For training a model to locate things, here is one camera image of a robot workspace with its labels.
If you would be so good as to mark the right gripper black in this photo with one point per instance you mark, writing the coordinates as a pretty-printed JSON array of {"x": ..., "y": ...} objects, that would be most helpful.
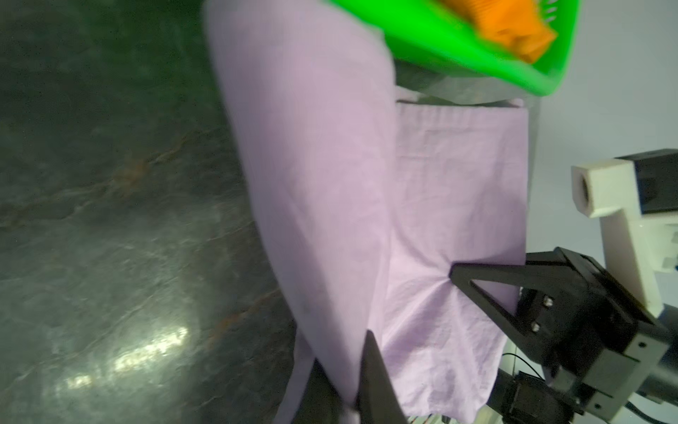
[{"x": 597, "y": 344}]

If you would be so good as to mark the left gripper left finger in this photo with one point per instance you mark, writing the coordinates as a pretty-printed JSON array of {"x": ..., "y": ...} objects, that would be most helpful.
[{"x": 320, "y": 403}]

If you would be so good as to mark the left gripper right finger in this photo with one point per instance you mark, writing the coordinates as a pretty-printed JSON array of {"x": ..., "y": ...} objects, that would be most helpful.
[{"x": 377, "y": 402}]

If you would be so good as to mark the purple pants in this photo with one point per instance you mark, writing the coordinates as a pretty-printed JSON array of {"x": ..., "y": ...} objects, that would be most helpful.
[{"x": 365, "y": 195}]

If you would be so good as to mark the orange pants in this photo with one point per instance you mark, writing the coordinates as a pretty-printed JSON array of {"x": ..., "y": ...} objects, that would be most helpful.
[{"x": 515, "y": 25}]

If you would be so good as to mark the green plastic basket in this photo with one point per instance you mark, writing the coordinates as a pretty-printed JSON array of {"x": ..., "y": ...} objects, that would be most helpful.
[{"x": 425, "y": 34}]

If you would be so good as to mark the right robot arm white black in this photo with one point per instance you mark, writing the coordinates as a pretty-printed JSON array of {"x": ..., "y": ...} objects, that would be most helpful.
[{"x": 529, "y": 399}]

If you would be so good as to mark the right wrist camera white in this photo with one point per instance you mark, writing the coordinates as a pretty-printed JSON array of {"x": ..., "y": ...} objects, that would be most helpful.
[{"x": 635, "y": 199}]

